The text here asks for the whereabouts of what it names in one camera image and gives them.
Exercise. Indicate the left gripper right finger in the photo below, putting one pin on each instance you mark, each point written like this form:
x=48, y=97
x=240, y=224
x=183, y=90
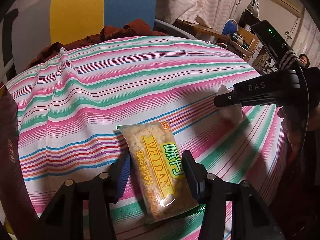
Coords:
x=198, y=178

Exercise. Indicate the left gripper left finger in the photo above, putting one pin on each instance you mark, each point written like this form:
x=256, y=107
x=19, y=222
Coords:
x=119, y=173

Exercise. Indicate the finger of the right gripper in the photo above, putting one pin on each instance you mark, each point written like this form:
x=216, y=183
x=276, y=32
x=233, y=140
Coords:
x=230, y=99

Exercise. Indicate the white sponge block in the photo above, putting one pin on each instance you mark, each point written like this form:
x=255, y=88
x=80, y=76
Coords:
x=232, y=113

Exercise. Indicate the Weidan rice cracker packet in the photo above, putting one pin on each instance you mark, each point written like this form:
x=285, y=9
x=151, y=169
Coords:
x=159, y=171

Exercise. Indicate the person right hand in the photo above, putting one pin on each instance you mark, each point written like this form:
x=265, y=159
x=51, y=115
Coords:
x=295, y=128

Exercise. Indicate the person in red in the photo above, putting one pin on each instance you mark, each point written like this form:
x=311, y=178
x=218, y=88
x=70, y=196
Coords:
x=304, y=60

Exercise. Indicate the wooden side table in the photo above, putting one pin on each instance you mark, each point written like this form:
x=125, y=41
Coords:
x=195, y=29

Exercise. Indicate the blue folding chair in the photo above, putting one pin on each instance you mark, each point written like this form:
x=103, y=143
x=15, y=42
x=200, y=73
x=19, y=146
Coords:
x=230, y=27

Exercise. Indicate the striped pink green tablecloth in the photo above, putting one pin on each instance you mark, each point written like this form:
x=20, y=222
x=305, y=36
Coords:
x=70, y=107

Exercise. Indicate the gold metal tin box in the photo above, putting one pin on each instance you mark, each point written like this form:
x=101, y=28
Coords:
x=10, y=167

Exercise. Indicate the dark red jacket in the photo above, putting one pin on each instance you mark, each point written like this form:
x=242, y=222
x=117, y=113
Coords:
x=135, y=28

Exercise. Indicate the grey yellow blue chair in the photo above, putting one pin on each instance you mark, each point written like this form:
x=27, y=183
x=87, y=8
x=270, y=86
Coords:
x=26, y=32

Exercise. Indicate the wall air conditioner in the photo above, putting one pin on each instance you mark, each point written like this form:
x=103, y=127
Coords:
x=290, y=7

